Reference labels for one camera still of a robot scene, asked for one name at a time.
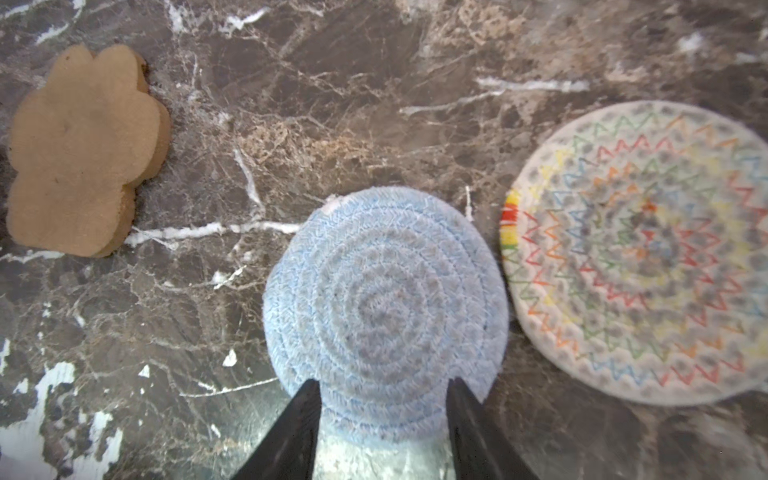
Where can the blue woven round coaster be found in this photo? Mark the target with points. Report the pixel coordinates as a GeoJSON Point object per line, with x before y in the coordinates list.
{"type": "Point", "coordinates": [383, 296]}

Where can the paw shaped cork coaster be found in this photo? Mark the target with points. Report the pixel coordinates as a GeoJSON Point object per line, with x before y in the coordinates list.
{"type": "Point", "coordinates": [80, 147]}

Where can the multicolour woven round coaster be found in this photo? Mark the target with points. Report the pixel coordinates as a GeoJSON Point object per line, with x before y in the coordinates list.
{"type": "Point", "coordinates": [634, 245]}

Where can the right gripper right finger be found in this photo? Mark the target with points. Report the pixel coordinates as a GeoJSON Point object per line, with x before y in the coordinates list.
{"type": "Point", "coordinates": [480, 449]}

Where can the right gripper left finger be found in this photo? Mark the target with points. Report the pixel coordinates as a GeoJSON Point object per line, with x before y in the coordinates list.
{"type": "Point", "coordinates": [289, 448]}

